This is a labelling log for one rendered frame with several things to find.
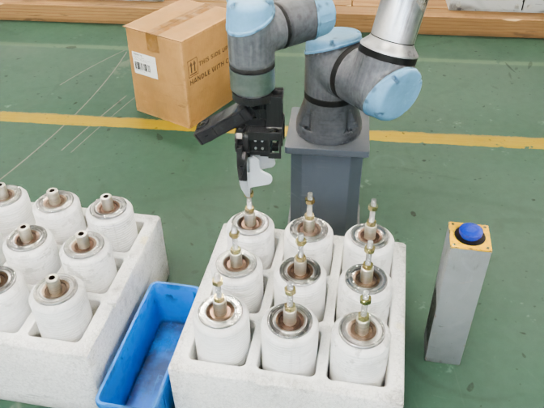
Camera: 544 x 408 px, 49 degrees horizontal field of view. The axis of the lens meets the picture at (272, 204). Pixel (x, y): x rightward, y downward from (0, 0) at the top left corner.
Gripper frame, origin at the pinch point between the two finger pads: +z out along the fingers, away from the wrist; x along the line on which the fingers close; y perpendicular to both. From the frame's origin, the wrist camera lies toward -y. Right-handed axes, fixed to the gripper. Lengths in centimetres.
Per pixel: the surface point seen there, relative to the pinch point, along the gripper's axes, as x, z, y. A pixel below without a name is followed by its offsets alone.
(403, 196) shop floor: 46, 35, 36
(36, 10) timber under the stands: 164, 29, -120
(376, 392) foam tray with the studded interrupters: -31.7, 16.6, 25.0
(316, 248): -5.2, 10.3, 14.0
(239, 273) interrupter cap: -14.4, 9.1, 0.5
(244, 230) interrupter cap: -2.6, 9.0, -0.3
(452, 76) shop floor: 123, 35, 59
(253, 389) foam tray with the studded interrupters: -31.7, 18.7, 5.2
